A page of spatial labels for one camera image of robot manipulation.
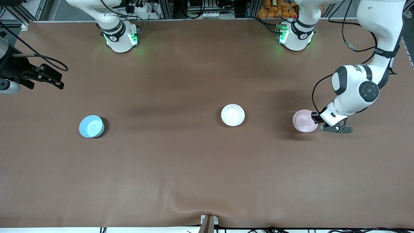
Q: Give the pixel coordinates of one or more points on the black electronics rack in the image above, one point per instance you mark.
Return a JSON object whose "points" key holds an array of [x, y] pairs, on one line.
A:
{"points": [[210, 5]]}

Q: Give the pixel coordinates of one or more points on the aluminium frame post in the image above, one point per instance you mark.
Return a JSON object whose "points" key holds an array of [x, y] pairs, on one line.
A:
{"points": [[252, 8], [165, 9]]}

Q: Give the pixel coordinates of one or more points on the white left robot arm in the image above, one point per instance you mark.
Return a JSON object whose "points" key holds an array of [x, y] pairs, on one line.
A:
{"points": [[381, 19]]}

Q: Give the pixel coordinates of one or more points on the orange packets pile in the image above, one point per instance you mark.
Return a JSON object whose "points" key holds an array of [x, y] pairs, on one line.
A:
{"points": [[275, 9]]}

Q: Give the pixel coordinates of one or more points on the white terminal block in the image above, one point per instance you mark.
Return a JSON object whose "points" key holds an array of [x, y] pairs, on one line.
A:
{"points": [[212, 15]]}

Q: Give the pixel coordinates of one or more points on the brown post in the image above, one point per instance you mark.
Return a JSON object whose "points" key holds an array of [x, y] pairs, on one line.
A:
{"points": [[207, 226]]}

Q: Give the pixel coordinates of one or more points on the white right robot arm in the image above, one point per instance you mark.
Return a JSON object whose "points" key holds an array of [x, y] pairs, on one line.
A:
{"points": [[118, 42]]}

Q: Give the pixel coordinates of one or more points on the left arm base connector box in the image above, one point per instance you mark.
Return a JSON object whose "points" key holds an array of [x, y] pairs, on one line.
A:
{"points": [[282, 34]]}

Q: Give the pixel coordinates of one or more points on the light blue bowl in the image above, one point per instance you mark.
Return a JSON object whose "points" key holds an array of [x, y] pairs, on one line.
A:
{"points": [[91, 127]]}

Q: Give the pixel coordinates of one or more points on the pink bowl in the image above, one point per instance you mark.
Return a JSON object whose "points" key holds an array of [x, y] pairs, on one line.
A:
{"points": [[304, 121]]}

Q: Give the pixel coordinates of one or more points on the brown table mat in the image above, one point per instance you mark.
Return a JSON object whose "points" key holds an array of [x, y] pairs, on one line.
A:
{"points": [[194, 161]]}

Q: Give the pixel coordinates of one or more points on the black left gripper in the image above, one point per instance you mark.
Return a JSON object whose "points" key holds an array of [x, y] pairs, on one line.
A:
{"points": [[315, 116]]}

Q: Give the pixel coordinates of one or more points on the aluminium frame strut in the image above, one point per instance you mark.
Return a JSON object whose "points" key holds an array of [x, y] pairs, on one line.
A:
{"points": [[17, 16]]}

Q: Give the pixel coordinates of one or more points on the white bowl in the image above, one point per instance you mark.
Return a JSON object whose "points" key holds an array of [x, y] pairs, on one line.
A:
{"points": [[233, 115]]}

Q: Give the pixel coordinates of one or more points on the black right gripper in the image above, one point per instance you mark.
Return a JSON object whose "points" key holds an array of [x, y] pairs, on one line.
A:
{"points": [[13, 66]]}

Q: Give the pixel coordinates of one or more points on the white power strip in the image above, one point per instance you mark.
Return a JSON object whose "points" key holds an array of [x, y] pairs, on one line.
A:
{"points": [[139, 8]]}

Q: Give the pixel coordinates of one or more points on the grey metal clamp bracket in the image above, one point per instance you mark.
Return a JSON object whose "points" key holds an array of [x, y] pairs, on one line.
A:
{"points": [[216, 220]]}

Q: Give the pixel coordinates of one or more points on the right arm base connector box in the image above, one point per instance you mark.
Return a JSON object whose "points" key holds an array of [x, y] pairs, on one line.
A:
{"points": [[134, 35]]}

